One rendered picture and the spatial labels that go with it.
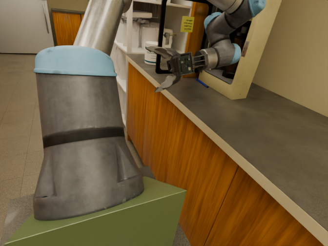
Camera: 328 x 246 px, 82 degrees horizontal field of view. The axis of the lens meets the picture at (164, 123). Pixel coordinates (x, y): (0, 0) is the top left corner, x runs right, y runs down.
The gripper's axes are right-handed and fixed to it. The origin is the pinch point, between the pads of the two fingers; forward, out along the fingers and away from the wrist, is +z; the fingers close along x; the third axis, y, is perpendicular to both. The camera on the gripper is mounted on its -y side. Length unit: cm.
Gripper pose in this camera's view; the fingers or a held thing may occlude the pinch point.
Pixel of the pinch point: (149, 71)
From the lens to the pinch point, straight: 69.9
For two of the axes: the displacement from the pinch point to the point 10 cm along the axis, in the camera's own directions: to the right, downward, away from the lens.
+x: 1.8, 9.4, 2.9
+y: 3.2, 2.2, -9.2
